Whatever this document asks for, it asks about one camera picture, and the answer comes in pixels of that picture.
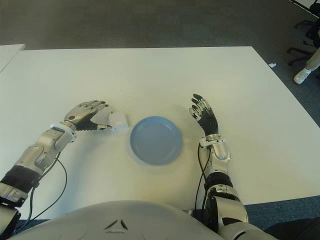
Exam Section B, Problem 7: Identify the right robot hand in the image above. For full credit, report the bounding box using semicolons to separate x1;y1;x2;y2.
188;93;220;137

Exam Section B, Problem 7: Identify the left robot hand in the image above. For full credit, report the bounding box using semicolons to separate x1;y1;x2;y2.
63;99;113;132

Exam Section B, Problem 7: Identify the white charger block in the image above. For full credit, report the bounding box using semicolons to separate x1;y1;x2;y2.
108;112;131;133

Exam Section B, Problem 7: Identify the blue round plate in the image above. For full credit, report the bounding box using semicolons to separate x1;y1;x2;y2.
129;115;184;166

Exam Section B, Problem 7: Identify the white neighbouring table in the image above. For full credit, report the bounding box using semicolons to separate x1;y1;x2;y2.
0;44;27;74

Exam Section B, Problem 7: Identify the white shoe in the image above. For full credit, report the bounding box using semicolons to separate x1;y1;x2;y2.
293;67;313;85

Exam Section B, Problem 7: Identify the grey robot torso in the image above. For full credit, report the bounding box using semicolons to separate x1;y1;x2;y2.
7;199;226;240

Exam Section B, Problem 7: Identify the beige trouser leg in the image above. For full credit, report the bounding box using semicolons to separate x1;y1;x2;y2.
305;47;320;72

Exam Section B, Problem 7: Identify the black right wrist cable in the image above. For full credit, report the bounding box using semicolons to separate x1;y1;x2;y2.
194;143;210;211

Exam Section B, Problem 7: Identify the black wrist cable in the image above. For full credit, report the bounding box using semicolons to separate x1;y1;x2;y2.
194;143;210;211
14;152;68;233

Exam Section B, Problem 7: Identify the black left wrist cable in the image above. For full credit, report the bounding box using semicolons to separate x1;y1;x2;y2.
14;152;68;233

